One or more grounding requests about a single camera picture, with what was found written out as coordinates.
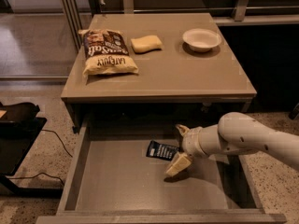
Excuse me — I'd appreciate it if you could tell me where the open grey top drawer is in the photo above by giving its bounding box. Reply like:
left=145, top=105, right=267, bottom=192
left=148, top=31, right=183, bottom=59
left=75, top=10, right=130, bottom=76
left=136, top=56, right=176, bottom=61
left=36, top=118, right=286, bottom=224

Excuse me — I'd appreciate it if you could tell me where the black floor cable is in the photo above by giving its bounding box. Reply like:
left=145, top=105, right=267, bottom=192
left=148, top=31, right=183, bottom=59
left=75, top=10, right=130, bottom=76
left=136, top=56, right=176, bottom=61
left=7, top=128, right=74, bottom=187

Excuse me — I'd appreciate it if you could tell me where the black side table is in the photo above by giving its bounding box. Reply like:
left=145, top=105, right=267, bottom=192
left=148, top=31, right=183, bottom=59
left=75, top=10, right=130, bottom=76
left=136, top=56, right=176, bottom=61
left=0, top=103, right=63, bottom=198

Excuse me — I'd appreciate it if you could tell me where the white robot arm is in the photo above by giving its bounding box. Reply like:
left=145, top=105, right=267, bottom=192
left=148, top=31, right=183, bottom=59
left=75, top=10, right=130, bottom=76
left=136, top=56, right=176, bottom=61
left=165, top=112, right=299, bottom=176

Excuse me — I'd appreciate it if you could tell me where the white bowl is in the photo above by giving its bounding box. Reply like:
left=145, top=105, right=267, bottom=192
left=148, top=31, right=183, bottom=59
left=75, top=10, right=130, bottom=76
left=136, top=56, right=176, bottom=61
left=182, top=29, right=221, bottom=52

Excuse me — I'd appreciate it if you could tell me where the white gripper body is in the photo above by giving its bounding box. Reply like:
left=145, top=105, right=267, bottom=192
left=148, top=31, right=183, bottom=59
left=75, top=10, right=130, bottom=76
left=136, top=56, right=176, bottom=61
left=181, top=127, right=207, bottom=158

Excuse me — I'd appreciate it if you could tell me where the grey cabinet counter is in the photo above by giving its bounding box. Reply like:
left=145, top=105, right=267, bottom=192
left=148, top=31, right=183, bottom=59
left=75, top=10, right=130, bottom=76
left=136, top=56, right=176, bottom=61
left=61, top=13, right=256, bottom=128

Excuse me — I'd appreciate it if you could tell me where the yellow sponge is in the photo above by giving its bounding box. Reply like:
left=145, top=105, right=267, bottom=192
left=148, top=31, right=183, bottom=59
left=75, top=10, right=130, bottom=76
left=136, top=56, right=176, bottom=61
left=131, top=35, right=163, bottom=53

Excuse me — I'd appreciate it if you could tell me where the dark blue rxbar wrapper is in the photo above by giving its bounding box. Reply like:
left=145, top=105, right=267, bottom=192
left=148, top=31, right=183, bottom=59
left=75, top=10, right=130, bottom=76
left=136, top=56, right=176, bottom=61
left=146, top=140, right=179, bottom=161

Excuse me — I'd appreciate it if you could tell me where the metal shelf frame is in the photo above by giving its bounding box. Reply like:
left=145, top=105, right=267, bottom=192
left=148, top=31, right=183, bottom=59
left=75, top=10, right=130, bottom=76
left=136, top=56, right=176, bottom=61
left=61, top=0, right=299, bottom=49

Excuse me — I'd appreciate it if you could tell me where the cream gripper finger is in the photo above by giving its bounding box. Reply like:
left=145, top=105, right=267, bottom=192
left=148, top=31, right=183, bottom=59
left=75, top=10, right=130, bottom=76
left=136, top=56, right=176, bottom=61
left=176, top=124, right=190, bottom=137
left=165, top=152, right=192, bottom=177

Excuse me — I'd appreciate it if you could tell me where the Late July chips bag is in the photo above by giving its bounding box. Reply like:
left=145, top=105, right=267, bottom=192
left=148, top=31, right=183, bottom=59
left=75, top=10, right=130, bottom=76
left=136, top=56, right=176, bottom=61
left=78, top=29, right=138, bottom=77

